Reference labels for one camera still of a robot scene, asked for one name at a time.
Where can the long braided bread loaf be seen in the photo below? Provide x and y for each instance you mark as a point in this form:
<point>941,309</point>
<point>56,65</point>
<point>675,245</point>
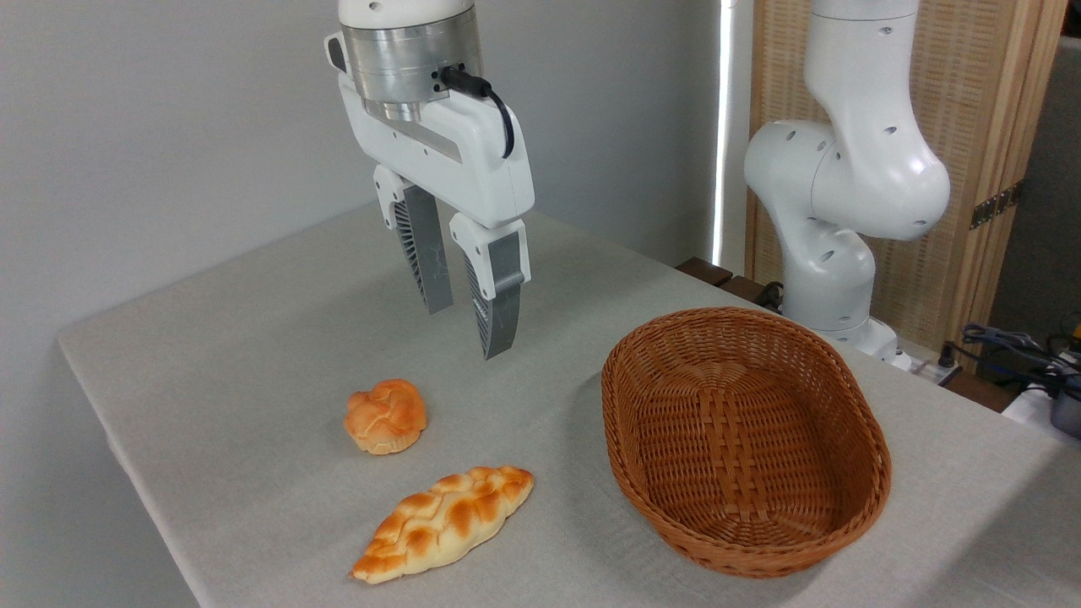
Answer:
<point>443,523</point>

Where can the metal screen hinge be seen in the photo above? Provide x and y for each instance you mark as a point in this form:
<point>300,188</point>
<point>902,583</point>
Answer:
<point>996,204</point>

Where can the brown oval wicker basket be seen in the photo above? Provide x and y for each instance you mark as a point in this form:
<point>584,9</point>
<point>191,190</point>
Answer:
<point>743,439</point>

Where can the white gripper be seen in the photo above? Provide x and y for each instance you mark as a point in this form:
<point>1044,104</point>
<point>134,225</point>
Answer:
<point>473,160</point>

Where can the grey tablecloth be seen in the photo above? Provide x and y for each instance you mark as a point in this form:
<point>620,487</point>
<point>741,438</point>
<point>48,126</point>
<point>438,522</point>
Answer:
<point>253,338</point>

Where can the bamboo folding screen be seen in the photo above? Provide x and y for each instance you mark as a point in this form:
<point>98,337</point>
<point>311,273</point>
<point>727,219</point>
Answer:
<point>971,101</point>

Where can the round golden bread bun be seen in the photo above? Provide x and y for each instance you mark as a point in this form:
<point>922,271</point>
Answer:
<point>384,418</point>

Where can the dark brown wooden block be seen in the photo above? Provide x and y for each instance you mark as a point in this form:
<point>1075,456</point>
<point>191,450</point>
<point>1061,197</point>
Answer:
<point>743,290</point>
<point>703,271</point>

